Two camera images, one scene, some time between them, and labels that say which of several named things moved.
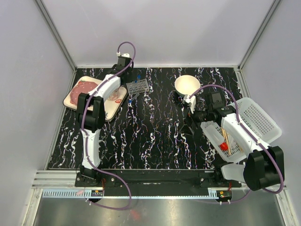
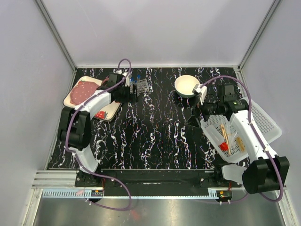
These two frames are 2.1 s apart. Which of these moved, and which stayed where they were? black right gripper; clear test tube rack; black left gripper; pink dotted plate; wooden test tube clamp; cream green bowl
Moved: black right gripper; black left gripper
Stayed: wooden test tube clamp; clear test tube rack; cream green bowl; pink dotted plate
